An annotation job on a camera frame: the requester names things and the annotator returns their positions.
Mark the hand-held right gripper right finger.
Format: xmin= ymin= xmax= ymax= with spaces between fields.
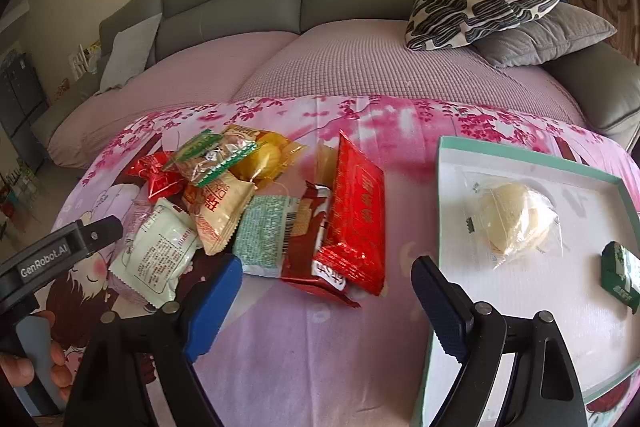
xmin=410 ymin=255 xmax=588 ymax=427

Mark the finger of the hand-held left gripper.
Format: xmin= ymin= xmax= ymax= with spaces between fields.
xmin=80 ymin=215 xmax=124 ymax=255

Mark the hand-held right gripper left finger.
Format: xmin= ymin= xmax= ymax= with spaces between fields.
xmin=64 ymin=253 xmax=244 ymax=427

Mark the beige orange snack packet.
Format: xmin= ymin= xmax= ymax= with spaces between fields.
xmin=221 ymin=124 xmax=268 ymax=148
xmin=182 ymin=171 xmax=257 ymax=256

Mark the white box with teal rim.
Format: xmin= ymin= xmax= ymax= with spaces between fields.
xmin=410 ymin=136 xmax=640 ymax=427

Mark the red and white biscuit packet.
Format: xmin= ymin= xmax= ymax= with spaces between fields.
xmin=280 ymin=181 xmax=361 ymax=309

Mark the large red patterned snack packet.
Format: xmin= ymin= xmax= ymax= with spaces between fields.
xmin=314 ymin=130 xmax=387 ymax=297

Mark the person's left hand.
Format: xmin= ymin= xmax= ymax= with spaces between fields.
xmin=0 ymin=311 xmax=76 ymax=404

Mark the white printed snack packet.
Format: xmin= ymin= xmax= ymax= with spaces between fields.
xmin=109 ymin=198 xmax=203 ymax=309

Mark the small red snack packet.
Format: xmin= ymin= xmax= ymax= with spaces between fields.
xmin=127 ymin=152 xmax=187 ymax=204

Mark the pink cartoon printed blanket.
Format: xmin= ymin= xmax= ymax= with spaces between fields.
xmin=37 ymin=96 xmax=640 ymax=427

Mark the clear packet with pale pastry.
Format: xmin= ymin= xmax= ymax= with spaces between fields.
xmin=462 ymin=168 xmax=566 ymax=270

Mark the clear green-edged cracker packet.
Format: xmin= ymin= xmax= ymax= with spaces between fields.
xmin=161 ymin=129 xmax=258 ymax=188

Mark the dark grey refrigerator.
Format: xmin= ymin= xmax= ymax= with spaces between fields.
xmin=0 ymin=49 xmax=51 ymax=170

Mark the clear yellow pastry packet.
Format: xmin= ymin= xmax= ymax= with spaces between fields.
xmin=229 ymin=131 xmax=307 ymax=182

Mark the light grey pillow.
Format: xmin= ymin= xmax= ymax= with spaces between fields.
xmin=98 ymin=13 xmax=163 ymax=94

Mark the dark green snack packet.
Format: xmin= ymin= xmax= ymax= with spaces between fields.
xmin=598 ymin=241 xmax=640 ymax=314

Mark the pink checked sofa cover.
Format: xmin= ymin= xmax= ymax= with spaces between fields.
xmin=47 ymin=19 xmax=586 ymax=170

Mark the black and cream patterned pillow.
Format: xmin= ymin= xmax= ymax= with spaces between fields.
xmin=405 ymin=0 xmax=575 ymax=52

